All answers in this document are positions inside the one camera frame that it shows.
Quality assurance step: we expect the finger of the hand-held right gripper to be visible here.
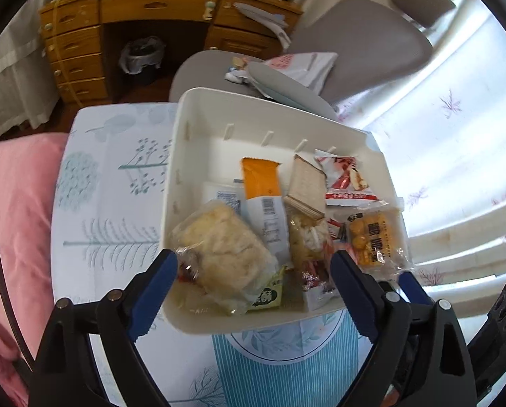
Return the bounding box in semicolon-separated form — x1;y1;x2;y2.
397;270;432;306

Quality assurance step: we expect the pink pillow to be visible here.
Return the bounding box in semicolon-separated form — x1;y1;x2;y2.
0;132;69;407

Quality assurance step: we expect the white blue label snack packet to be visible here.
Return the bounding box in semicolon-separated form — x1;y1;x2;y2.
202;179;243;215

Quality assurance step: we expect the white plastic bag red print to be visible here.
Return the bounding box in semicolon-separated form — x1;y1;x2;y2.
264;51;338;94

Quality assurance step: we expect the pale crumbly snack packet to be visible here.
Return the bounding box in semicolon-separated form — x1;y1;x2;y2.
288;214;331;264

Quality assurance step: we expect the pale bun clear packet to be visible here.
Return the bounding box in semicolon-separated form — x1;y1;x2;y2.
171;202;279;315

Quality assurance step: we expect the wooden desk with drawers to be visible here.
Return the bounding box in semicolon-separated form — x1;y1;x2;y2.
39;0;305;104

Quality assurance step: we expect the small red white snack packet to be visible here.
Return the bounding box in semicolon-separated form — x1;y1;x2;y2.
299;260;343;311

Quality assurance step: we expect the orange and white snack packet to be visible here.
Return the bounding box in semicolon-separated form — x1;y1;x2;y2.
240;157;290;269

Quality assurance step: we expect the cracker sandwich packet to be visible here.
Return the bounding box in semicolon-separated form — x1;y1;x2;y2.
284;154;327;221

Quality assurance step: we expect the large red white snack packet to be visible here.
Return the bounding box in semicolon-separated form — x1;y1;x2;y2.
313;149;378;207

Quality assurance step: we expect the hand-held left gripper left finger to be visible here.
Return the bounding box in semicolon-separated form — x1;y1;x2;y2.
27;249;178;407

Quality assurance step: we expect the red striped snack packet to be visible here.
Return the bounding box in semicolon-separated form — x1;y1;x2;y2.
327;217;349;255

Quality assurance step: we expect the grey office chair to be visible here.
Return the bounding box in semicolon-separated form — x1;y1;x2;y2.
168;0;457;120

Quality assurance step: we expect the orange ball snack packet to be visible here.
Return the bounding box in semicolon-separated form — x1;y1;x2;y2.
345;206;412;271

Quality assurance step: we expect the black cable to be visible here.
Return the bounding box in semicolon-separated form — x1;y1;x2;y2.
0;197;35;374

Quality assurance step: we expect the white leaf print curtain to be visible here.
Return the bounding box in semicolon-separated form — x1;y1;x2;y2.
291;0;506;318

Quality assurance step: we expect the white lace cover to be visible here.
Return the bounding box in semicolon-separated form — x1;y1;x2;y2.
0;21;61;145

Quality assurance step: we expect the trash bin with black bag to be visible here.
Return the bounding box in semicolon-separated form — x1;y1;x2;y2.
119;36;167;86

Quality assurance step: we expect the grey blue model plane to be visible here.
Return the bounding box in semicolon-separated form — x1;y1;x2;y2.
233;2;293;48
247;60;339;116

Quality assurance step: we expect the white plastic bin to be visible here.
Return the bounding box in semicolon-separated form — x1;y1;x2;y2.
157;88;406;336

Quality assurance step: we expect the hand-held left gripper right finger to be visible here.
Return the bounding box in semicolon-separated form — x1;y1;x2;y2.
329;250;478;407

